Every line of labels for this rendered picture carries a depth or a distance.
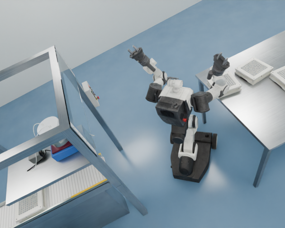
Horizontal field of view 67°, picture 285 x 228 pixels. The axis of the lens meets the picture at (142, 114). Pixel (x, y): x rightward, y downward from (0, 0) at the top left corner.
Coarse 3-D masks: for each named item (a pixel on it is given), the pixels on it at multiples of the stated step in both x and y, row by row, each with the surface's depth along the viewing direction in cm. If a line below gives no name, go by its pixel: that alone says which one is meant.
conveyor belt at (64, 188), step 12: (84, 168) 197; (60, 180) 196; (72, 180) 192; (84, 180) 189; (96, 180) 186; (48, 192) 191; (60, 192) 188; (72, 192) 185; (12, 204) 194; (48, 204) 184; (0, 216) 189; (12, 216) 186
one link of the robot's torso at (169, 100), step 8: (168, 88) 182; (184, 88) 177; (160, 96) 179; (168, 96) 176; (176, 96) 174; (184, 96) 171; (160, 104) 173; (168, 104) 171; (176, 104) 169; (184, 104) 172; (192, 104) 173; (160, 112) 176; (168, 112) 170; (176, 112) 165; (184, 112) 178; (168, 120) 185; (176, 120) 176; (184, 120) 178
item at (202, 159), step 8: (200, 136) 270; (208, 136) 264; (176, 144) 275; (200, 144) 266; (208, 144) 263; (176, 152) 268; (200, 152) 259; (208, 152) 256; (176, 160) 261; (184, 160) 238; (192, 160) 241; (200, 160) 253; (208, 160) 251; (176, 168) 255; (184, 168) 233; (192, 168) 241; (200, 168) 247; (176, 176) 252; (184, 176) 245; (192, 176) 242; (200, 176) 243
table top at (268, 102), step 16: (256, 48) 239; (272, 48) 233; (240, 64) 231; (272, 64) 219; (240, 80) 217; (224, 96) 210; (240, 96) 205; (256, 96) 200; (272, 96) 195; (240, 112) 194; (256, 112) 190; (272, 112) 186; (256, 128) 180; (272, 128) 177; (272, 144) 168
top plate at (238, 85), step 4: (224, 72) 220; (228, 72) 218; (232, 76) 214; (208, 80) 219; (232, 80) 211; (236, 80) 209; (236, 84) 206; (240, 84) 205; (232, 88) 204; (236, 88) 205
